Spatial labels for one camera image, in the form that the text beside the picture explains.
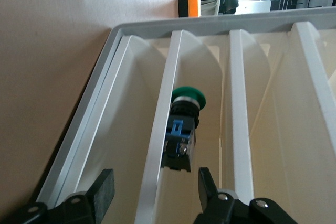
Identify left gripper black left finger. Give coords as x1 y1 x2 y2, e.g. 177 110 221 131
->
52 168 116 224

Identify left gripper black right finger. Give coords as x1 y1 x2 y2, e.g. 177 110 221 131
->
193 167 253 224

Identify green mushroom push button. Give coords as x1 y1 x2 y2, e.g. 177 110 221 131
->
160 86 207 174

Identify white background box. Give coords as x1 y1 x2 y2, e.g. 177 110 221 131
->
235 0 272 15

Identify orange box with hole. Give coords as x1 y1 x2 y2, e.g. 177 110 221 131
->
177 0 202 18

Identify white drawer cabinet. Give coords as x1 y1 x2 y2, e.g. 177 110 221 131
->
35 5 336 209

